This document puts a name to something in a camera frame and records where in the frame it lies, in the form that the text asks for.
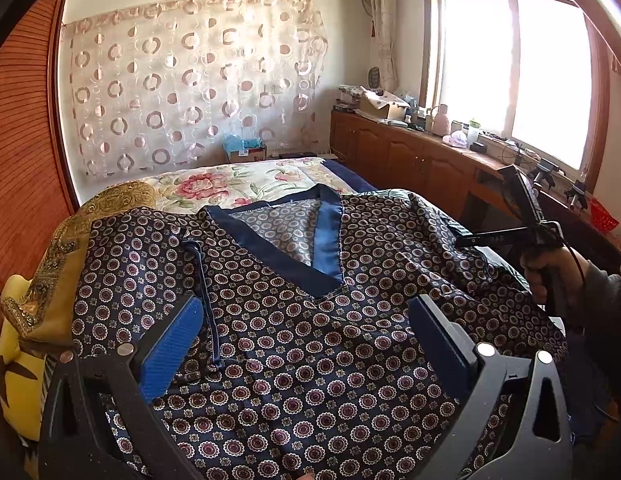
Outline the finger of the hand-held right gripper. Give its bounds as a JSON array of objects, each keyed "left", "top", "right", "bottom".
[{"left": 455, "top": 229, "right": 530, "bottom": 248}]

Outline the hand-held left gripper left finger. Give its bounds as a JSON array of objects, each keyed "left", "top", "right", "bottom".
[{"left": 38, "top": 292, "right": 206, "bottom": 480}]

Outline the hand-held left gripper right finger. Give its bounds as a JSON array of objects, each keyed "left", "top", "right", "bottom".
[{"left": 408, "top": 294, "right": 574, "bottom": 480}]

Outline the navy medallion print top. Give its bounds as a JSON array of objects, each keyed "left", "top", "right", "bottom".
[{"left": 73, "top": 184, "right": 570, "bottom": 480}]

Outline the person's right forearm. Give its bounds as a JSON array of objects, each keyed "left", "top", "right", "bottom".
[{"left": 571, "top": 260, "right": 621, "bottom": 346}]

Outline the person's right hand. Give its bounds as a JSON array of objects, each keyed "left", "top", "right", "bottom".
[{"left": 519, "top": 247, "right": 591, "bottom": 307}]

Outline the wooden cabinet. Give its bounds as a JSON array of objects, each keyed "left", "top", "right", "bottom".
[{"left": 331, "top": 110, "right": 621, "bottom": 276}]

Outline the pink kettle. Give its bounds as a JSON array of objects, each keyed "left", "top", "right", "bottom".
[{"left": 433, "top": 104, "right": 455, "bottom": 134}]

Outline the gold patterned cloth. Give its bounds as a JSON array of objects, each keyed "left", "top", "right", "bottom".
[{"left": 1, "top": 180, "right": 157, "bottom": 350}]

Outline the yellow pillow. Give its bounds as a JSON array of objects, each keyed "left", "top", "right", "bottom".
[{"left": 0, "top": 275, "right": 58, "bottom": 442}]

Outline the cardboard box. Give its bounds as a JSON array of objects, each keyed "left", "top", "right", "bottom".
[{"left": 359, "top": 91, "right": 410, "bottom": 122}]

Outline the floral quilt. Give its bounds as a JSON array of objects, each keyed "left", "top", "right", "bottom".
[{"left": 140, "top": 156, "right": 379, "bottom": 212}]

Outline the blue tissue box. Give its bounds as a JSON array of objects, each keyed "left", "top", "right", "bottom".
[{"left": 222, "top": 136, "right": 267, "bottom": 164}]

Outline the beige window curtain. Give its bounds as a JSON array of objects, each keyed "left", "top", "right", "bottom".
[{"left": 367, "top": 0, "right": 400, "bottom": 92}]

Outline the wooden headboard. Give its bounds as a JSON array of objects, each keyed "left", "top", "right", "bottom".
[{"left": 0, "top": 0, "right": 82, "bottom": 311}]

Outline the circle pattern sheer curtain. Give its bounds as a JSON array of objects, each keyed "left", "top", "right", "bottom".
[{"left": 63, "top": 0, "right": 326, "bottom": 177}]

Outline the black cable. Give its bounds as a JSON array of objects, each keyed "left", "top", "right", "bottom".
[{"left": 551, "top": 221, "right": 590, "bottom": 283}]

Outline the wooden frame window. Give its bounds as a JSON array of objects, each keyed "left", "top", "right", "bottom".
[{"left": 421, "top": 0, "right": 602, "bottom": 177}]

